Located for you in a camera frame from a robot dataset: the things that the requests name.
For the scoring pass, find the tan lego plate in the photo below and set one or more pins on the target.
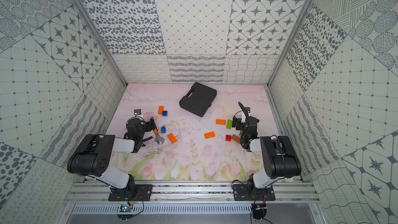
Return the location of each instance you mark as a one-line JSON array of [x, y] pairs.
[[235, 138]]

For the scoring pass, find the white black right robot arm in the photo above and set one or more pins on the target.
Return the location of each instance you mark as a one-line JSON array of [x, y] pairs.
[[279, 158]]

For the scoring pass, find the controller board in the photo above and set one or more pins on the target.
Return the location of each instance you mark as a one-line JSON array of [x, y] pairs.
[[258, 210], [125, 212]]

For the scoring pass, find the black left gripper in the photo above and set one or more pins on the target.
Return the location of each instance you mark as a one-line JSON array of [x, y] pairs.
[[150, 126]]

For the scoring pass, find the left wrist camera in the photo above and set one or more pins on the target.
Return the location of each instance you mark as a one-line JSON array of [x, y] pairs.
[[138, 113]]

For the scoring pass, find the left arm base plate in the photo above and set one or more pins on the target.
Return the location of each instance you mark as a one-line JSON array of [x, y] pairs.
[[139, 192]]

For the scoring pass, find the green long lego brick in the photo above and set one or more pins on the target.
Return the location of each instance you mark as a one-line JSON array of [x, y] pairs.
[[229, 124]]

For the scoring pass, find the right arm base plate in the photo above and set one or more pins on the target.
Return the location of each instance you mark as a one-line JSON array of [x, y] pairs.
[[253, 192]]

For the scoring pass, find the blue handled pliers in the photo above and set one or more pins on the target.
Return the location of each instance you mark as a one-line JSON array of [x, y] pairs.
[[147, 139]]

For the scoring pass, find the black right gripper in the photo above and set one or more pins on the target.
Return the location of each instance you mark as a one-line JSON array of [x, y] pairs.
[[246, 120]]

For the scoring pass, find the black plastic carrying case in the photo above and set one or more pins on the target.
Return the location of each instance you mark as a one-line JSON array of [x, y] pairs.
[[198, 99]]

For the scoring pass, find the orange handled tool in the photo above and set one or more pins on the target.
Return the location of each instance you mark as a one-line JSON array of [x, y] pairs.
[[158, 138]]

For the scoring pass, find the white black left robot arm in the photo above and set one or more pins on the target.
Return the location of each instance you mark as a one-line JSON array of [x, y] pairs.
[[92, 157]]

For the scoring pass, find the red lego brick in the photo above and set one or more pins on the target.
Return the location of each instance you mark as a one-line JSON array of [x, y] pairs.
[[228, 137]]

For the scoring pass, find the right controller board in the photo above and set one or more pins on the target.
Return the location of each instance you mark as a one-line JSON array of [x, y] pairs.
[[258, 210]]

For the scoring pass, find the orange lego brick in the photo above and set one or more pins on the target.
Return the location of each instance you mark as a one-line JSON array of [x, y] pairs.
[[172, 139], [221, 122], [209, 135], [160, 110]]

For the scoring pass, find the left controller board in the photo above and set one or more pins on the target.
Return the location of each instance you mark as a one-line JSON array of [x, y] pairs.
[[125, 212]]

